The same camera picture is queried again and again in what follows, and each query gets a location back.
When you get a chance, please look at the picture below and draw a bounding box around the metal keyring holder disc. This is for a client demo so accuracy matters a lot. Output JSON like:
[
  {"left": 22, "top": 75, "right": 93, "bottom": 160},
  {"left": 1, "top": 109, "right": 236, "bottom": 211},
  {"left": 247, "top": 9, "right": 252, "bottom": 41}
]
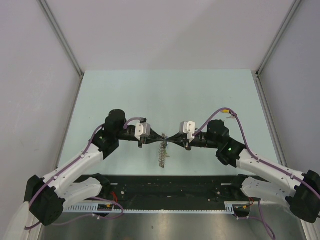
[{"left": 158, "top": 133, "right": 170, "bottom": 169}]

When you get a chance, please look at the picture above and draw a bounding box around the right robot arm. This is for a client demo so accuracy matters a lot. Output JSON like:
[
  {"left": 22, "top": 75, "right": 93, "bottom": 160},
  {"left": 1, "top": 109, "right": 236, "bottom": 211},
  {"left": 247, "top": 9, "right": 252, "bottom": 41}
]
[{"left": 167, "top": 120, "right": 320, "bottom": 224}]

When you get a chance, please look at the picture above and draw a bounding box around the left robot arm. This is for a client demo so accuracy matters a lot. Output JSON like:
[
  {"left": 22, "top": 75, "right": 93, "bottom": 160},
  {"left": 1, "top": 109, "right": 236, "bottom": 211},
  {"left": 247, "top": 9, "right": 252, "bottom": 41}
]
[{"left": 24, "top": 109, "right": 165, "bottom": 226}]

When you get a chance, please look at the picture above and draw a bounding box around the black white tag key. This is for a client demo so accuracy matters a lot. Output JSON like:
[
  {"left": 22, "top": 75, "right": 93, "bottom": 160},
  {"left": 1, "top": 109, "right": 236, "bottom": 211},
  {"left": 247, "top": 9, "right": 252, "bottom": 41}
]
[{"left": 227, "top": 113, "right": 238, "bottom": 119}]

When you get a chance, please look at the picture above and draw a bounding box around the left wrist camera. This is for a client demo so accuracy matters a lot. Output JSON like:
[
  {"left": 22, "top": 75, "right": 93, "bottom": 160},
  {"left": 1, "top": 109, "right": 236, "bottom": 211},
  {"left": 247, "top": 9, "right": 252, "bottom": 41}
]
[{"left": 134, "top": 122, "right": 151, "bottom": 140}]

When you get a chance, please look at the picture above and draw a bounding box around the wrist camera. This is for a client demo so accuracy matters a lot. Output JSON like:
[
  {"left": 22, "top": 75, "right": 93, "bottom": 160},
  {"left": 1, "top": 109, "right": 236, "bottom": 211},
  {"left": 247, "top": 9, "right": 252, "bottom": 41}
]
[
  {"left": 134, "top": 122, "right": 151, "bottom": 140},
  {"left": 179, "top": 121, "right": 196, "bottom": 141}
]

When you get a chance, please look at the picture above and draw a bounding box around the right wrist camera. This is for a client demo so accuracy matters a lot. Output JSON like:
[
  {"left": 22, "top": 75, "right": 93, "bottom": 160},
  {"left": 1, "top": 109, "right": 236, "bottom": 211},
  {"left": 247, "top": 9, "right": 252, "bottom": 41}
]
[{"left": 179, "top": 121, "right": 196, "bottom": 141}]

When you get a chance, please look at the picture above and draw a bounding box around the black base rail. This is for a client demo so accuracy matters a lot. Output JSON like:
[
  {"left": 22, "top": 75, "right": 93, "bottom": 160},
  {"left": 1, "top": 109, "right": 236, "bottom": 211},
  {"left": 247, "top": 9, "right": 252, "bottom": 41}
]
[{"left": 97, "top": 175, "right": 250, "bottom": 211}]

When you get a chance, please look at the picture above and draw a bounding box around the white cable duct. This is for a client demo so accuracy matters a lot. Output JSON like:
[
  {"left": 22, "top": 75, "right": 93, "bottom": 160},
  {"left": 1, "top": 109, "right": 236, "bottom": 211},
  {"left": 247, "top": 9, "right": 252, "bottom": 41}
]
[{"left": 62, "top": 201, "right": 250, "bottom": 214}]

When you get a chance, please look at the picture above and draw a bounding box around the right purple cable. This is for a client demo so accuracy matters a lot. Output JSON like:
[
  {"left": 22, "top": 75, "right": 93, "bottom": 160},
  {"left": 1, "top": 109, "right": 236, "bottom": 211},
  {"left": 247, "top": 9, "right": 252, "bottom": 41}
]
[{"left": 192, "top": 107, "right": 320, "bottom": 238}]

